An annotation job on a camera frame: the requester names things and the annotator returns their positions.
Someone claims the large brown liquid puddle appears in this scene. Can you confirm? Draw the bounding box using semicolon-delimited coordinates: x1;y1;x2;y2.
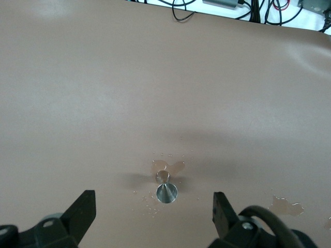
270;195;331;232

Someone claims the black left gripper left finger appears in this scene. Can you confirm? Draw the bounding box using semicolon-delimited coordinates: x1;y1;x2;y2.
0;190;97;248

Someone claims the steel jigger measuring cup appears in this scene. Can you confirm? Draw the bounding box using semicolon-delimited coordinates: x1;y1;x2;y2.
155;169;178;204

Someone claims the black floor cable bundle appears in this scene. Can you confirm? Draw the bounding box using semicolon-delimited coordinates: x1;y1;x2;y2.
232;0;331;33

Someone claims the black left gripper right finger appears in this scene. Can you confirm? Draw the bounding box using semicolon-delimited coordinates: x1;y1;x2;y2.
208;191;279;248

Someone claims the black looped floor cable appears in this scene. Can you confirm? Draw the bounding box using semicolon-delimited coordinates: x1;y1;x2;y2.
172;0;198;22

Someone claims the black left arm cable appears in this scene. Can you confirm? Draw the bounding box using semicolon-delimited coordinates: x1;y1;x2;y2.
237;205;311;248

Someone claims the brown table mat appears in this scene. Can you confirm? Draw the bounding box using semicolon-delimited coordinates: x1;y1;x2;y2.
0;0;331;248

